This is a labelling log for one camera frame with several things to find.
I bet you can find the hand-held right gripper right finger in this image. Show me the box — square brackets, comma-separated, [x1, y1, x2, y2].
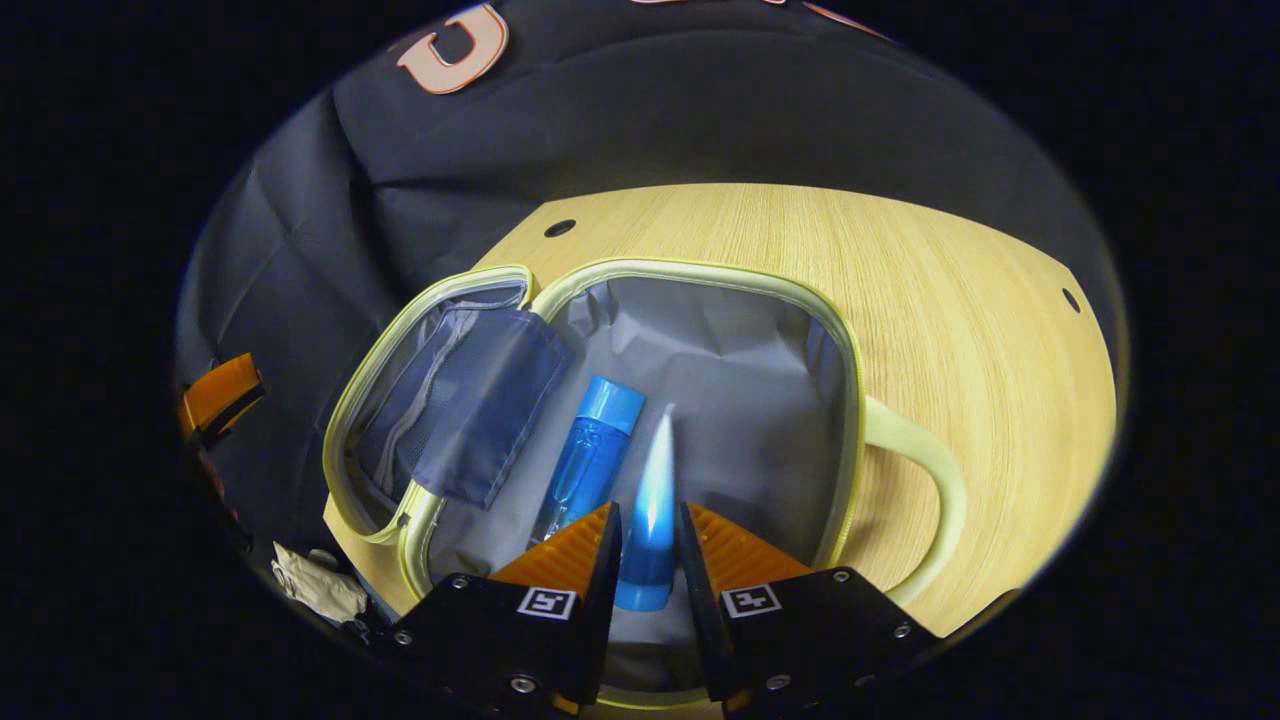
[678, 502, 941, 706]

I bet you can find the crumpled pale cloth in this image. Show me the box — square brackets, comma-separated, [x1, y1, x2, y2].
[270, 542, 369, 626]

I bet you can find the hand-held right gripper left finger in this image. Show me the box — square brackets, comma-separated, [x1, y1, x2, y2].
[375, 502, 623, 716]

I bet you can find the pale yellow suitcase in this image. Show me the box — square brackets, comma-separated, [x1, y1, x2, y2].
[322, 258, 968, 711]

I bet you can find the blue capped clear bottle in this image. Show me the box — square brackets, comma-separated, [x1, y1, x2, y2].
[530, 375, 647, 551]

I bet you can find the black backdrop cloth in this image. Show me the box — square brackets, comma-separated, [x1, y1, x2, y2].
[175, 0, 1126, 561]

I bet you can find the white and blue tube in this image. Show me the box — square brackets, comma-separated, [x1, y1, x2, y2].
[613, 405, 679, 613]

